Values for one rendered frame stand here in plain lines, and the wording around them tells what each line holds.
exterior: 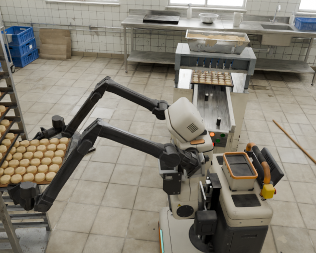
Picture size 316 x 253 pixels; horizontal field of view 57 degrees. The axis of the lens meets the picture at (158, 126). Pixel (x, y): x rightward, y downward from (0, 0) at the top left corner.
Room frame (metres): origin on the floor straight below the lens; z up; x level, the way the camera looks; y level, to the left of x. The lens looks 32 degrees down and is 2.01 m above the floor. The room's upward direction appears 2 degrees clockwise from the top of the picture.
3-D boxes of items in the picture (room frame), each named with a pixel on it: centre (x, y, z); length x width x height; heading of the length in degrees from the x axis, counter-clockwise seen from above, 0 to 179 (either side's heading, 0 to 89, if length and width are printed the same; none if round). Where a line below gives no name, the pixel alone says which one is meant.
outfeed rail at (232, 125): (2.80, -0.67, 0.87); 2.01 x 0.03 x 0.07; 173
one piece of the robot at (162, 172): (1.31, -0.08, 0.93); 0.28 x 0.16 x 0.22; 5
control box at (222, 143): (1.84, -0.41, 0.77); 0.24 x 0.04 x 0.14; 83
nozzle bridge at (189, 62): (2.71, -0.51, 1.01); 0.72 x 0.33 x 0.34; 83
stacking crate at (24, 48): (5.43, 2.69, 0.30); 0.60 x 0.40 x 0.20; 174
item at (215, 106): (2.21, -0.45, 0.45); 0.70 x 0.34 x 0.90; 173
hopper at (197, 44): (2.71, -0.51, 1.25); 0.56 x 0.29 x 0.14; 83
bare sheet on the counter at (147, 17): (5.28, -0.01, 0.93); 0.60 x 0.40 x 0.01; 85
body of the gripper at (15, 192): (0.97, 0.64, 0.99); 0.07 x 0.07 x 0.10; 50
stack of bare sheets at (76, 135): (2.76, 1.05, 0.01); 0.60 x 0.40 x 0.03; 40
